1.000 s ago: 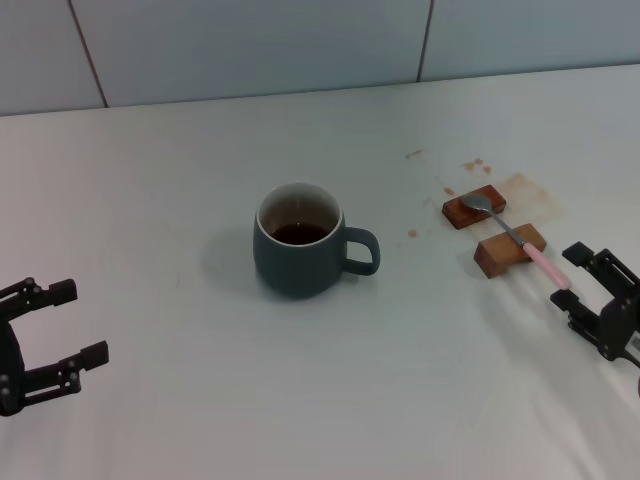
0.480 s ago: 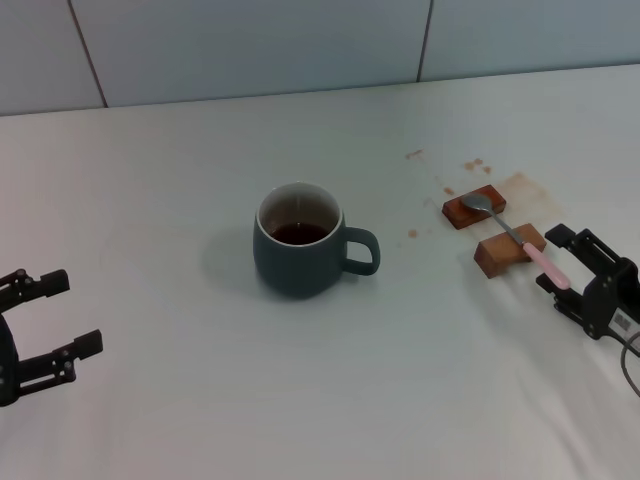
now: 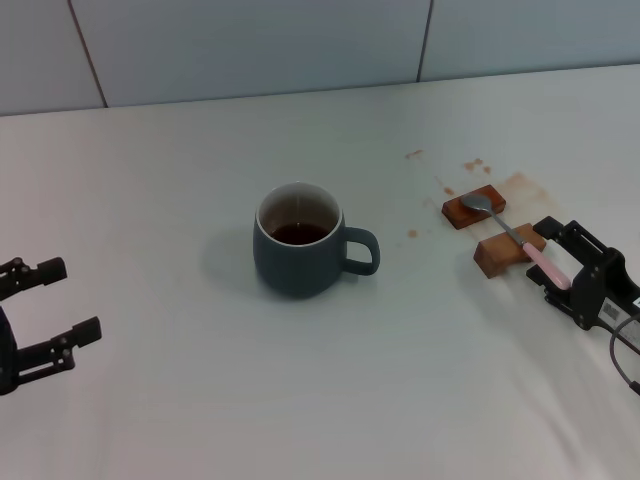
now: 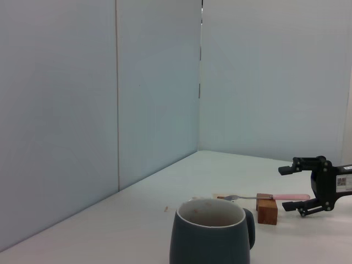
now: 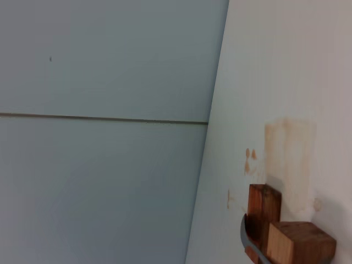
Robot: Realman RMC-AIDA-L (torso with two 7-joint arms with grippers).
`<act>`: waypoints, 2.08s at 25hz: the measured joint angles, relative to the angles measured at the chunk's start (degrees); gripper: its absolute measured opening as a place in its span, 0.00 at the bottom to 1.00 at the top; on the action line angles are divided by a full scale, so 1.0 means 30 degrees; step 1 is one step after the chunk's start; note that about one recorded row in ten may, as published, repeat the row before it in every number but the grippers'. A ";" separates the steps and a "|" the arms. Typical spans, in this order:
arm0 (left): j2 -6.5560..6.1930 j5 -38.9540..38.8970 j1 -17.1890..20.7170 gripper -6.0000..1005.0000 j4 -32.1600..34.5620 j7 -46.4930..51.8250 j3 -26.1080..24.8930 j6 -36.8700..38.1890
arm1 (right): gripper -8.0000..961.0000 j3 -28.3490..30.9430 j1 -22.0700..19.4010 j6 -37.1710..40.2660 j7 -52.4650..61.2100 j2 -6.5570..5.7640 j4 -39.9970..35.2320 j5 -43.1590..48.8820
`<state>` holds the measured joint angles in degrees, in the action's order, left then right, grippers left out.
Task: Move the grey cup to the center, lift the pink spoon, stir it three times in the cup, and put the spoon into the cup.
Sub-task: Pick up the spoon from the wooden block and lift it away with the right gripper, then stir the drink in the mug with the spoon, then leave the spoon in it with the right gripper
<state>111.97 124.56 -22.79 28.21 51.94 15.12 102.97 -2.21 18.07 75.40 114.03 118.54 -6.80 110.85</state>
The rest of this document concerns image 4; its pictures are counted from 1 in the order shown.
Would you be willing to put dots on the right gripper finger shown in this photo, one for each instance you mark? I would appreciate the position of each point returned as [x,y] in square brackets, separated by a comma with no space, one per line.
[286,169]
[291,205]

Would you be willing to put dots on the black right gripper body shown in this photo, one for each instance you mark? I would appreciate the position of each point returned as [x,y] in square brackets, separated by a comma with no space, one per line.
[325,184]

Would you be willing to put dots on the grey ceramic cup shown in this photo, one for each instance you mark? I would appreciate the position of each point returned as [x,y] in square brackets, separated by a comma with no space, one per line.
[209,242]

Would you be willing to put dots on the light notched wooden block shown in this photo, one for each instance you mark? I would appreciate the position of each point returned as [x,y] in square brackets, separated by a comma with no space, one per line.
[266,213]

